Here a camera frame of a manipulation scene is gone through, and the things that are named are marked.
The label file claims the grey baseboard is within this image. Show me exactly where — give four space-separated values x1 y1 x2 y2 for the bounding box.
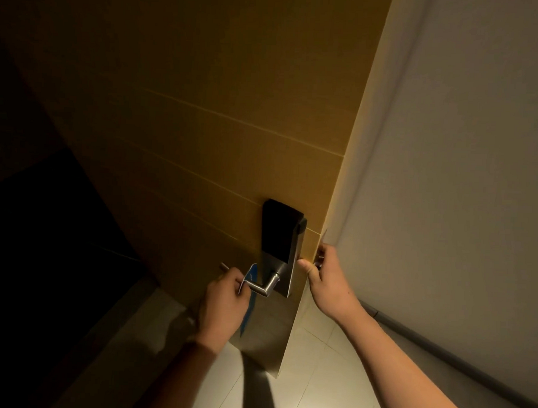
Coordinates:
356 300 538 408

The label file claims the person's left forearm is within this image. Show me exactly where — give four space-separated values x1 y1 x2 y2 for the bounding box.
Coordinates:
131 337 221 408

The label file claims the person's left hand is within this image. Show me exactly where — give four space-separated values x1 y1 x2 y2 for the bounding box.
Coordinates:
193 265 254 356

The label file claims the outside electronic lock with lever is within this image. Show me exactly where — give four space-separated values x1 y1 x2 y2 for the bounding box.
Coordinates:
258 198 309 300

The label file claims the yellow wooden door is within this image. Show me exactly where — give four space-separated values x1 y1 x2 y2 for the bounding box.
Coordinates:
0 0 395 385

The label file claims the silver outside door handle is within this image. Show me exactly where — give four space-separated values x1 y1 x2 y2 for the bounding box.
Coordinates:
238 264 282 298

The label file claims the person's right forearm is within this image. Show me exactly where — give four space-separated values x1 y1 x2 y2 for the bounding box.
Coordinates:
338 309 483 408

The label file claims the person's right hand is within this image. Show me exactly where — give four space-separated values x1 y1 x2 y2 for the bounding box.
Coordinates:
294 241 369 327

